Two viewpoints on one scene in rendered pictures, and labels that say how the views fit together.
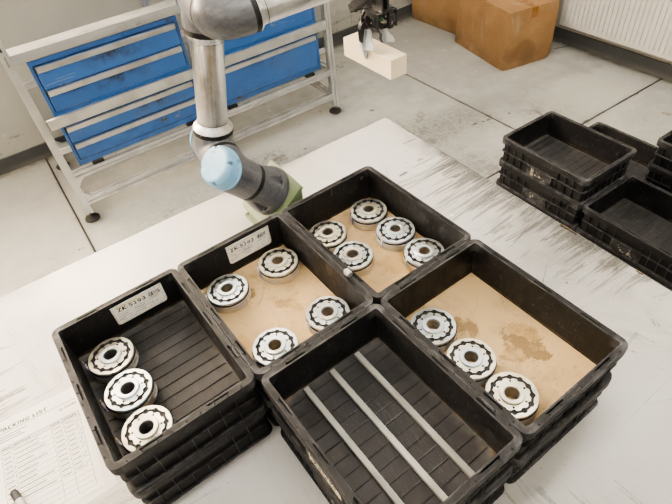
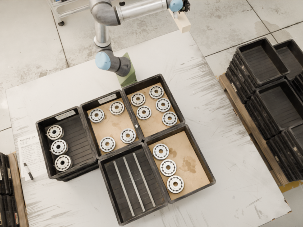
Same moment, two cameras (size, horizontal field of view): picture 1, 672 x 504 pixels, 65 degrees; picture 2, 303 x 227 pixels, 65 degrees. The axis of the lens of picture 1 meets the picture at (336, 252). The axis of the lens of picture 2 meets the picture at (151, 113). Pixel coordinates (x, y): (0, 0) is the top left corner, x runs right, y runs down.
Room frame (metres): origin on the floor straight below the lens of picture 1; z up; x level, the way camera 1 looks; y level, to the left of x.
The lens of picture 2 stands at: (0.37, -0.24, 2.35)
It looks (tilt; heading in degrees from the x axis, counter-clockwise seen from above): 68 degrees down; 14
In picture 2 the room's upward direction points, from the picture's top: 6 degrees counter-clockwise
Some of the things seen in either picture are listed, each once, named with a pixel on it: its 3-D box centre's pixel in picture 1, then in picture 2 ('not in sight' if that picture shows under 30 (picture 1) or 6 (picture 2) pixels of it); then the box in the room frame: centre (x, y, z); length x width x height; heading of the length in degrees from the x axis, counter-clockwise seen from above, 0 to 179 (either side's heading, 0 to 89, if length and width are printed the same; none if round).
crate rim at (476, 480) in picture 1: (383, 409); (131, 181); (0.48, -0.05, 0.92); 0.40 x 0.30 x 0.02; 31
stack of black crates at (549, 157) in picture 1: (555, 189); (253, 73); (1.66, -0.94, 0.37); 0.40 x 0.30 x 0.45; 30
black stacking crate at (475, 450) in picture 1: (384, 422); (133, 182); (0.48, -0.05, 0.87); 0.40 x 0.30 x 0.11; 31
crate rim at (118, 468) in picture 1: (148, 356); (65, 140); (0.66, 0.41, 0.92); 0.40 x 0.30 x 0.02; 31
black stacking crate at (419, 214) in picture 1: (373, 241); (153, 108); (0.97, -0.10, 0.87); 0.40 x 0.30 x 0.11; 31
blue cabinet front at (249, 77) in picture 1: (263, 42); not in sight; (2.96, 0.26, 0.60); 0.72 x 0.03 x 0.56; 120
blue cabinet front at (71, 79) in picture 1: (126, 92); not in sight; (2.56, 0.95, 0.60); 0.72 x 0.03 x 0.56; 120
